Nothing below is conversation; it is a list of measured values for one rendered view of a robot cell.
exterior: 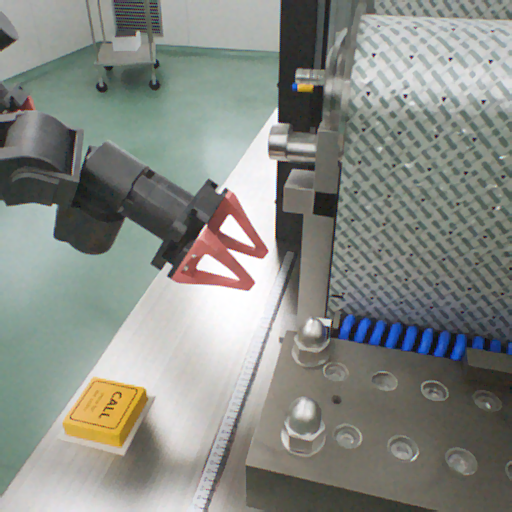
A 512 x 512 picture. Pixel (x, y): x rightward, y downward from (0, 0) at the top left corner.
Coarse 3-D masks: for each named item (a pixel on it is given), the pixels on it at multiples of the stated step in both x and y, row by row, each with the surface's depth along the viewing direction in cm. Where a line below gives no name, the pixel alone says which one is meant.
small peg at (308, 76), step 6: (300, 72) 45; (306, 72) 45; (312, 72) 45; (318, 72) 45; (324, 72) 45; (300, 78) 45; (306, 78) 45; (312, 78) 45; (318, 78) 45; (324, 78) 45; (324, 84) 45
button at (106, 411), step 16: (96, 384) 60; (112, 384) 60; (128, 384) 60; (80, 400) 58; (96, 400) 58; (112, 400) 58; (128, 400) 58; (144, 400) 60; (80, 416) 56; (96, 416) 56; (112, 416) 56; (128, 416) 56; (80, 432) 56; (96, 432) 55; (112, 432) 54; (128, 432) 56
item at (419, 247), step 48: (384, 192) 45; (432, 192) 44; (480, 192) 43; (336, 240) 49; (384, 240) 48; (432, 240) 47; (480, 240) 45; (336, 288) 52; (384, 288) 51; (432, 288) 49; (480, 288) 48; (480, 336) 51
